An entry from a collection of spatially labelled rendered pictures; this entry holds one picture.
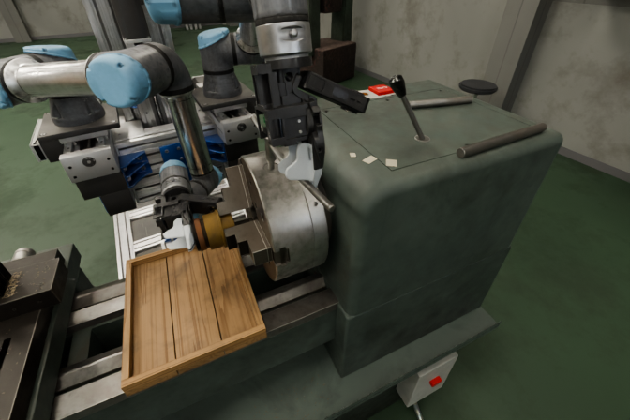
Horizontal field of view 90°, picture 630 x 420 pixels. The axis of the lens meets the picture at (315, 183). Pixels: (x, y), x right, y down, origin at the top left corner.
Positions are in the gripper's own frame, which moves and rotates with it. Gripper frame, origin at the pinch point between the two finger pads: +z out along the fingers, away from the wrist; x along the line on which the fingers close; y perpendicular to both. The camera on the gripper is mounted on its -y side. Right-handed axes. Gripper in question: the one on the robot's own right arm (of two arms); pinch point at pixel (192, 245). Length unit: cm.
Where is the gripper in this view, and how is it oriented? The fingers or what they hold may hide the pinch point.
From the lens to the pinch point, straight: 75.7
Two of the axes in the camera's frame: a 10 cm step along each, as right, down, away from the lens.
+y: -9.2, 2.3, -3.2
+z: 4.0, 5.3, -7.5
